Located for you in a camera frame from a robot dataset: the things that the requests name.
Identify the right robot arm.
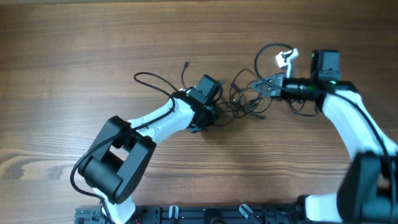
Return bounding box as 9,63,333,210
251,49,397,223

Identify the black usb cable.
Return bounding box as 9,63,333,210
181,60,274,127

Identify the left camera black cable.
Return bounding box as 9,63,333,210
70,72,180,224

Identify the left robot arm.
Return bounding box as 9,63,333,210
70,75,223,223

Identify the right camera black cable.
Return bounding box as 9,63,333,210
253,42,397,200

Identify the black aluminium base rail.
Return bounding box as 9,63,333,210
74,203,305,224

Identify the camera black cable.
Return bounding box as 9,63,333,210
70,72,180,224
253,42,397,200

